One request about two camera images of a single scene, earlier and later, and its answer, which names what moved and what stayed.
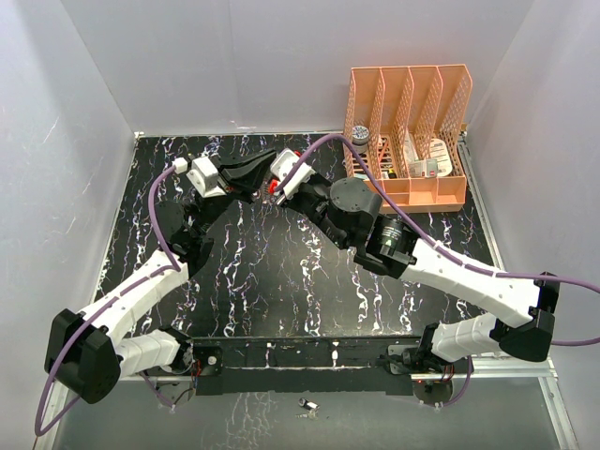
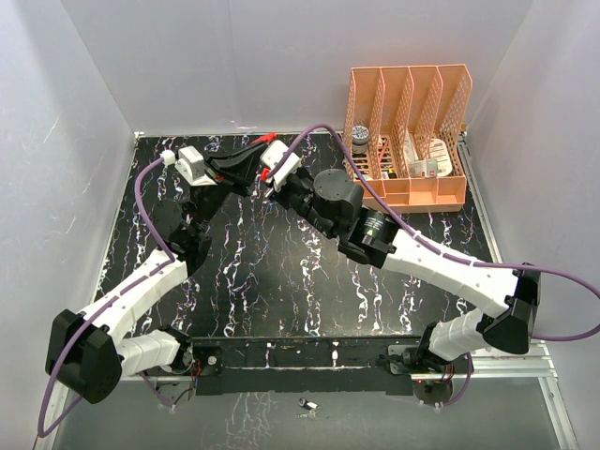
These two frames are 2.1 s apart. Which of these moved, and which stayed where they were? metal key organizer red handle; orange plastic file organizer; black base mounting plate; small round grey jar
Moved: metal key organizer red handle
Stayed: small round grey jar; orange plastic file organizer; black base mounting plate
